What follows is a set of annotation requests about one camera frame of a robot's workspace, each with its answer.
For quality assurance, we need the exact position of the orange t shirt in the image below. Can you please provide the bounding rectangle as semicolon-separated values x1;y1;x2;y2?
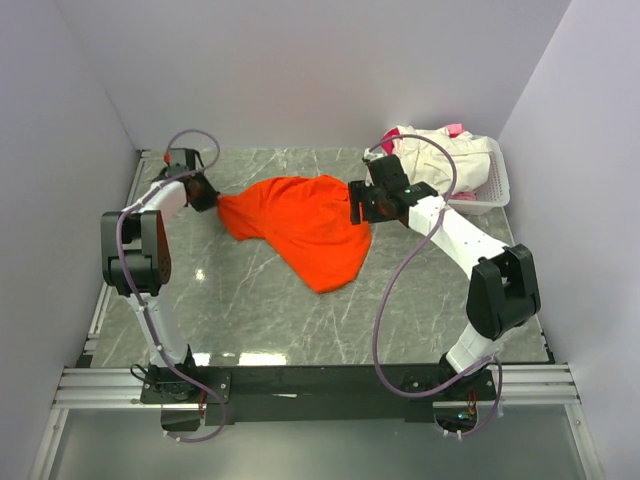
217;175;372;294

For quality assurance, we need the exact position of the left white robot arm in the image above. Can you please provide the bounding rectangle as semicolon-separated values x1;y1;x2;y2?
100;148;219;367

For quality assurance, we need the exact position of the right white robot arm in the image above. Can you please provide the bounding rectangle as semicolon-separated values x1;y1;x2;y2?
348;152;541;399

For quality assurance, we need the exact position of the cream white t shirt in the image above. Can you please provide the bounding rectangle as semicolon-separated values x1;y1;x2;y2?
382;124;494;197

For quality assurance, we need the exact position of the pink garment in basket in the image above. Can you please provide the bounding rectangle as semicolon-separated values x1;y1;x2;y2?
379;121;479;204

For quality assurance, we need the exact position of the white plastic laundry basket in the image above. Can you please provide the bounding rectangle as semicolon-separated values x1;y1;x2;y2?
449;137;510;215

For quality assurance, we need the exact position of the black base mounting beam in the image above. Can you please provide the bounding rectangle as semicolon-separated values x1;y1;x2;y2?
140;364;497;426

